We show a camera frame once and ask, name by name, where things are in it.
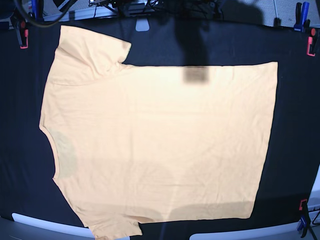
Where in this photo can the blue clamp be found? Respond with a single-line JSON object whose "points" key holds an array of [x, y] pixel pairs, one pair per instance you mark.
{"points": [[37, 7], [301, 16]]}

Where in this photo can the red clamp far left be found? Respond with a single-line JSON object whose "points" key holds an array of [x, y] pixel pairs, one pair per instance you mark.
{"points": [[22, 34]]}

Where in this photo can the blue clamp far right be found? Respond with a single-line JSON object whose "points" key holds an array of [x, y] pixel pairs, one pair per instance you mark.
{"points": [[301, 16]]}

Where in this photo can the red clamp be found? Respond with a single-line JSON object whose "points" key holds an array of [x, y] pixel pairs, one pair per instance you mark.
{"points": [[304, 221], [22, 34], [311, 43]]}

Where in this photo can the blue clamp far left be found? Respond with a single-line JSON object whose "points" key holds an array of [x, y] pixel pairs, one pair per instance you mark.
{"points": [[37, 7]]}

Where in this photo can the red clamp far right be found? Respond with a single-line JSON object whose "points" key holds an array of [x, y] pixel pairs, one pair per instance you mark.
{"points": [[311, 43]]}

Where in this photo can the red clamp near right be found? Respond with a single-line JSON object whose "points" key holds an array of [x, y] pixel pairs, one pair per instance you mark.
{"points": [[304, 221]]}

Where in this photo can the black table cloth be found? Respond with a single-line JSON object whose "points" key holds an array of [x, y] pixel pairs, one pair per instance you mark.
{"points": [[293, 158]]}

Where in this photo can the orange t-shirt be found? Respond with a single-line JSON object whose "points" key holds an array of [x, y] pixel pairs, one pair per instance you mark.
{"points": [[149, 144]]}

